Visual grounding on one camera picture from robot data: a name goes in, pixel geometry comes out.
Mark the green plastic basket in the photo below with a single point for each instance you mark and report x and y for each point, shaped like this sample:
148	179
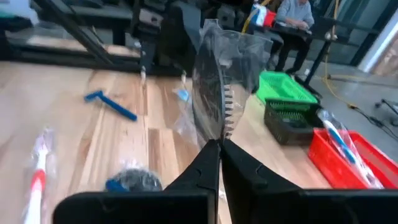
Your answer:
280	85

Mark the person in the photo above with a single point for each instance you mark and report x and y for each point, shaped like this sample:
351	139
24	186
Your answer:
295	12

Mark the black desk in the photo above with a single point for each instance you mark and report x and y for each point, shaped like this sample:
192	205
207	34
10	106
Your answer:
320	59

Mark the black plastic comb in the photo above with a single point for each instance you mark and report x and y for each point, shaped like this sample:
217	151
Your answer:
214	93

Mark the black plastic basket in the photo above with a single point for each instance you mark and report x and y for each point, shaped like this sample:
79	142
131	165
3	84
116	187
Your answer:
286	130

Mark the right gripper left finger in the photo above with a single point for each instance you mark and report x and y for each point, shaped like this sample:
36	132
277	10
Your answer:
186	205

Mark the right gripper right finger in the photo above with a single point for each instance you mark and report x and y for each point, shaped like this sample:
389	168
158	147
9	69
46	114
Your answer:
280	208

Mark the red plastic basket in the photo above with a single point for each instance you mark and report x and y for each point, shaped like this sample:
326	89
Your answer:
329	168

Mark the red white wrapped toothbrush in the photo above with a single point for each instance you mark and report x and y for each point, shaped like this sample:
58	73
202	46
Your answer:
35	193

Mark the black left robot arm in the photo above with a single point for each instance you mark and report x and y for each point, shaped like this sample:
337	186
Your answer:
174	37

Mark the black hairnet in bag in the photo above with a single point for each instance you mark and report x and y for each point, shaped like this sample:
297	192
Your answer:
140	180

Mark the red white blue box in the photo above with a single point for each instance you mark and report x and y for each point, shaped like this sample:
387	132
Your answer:
264	17

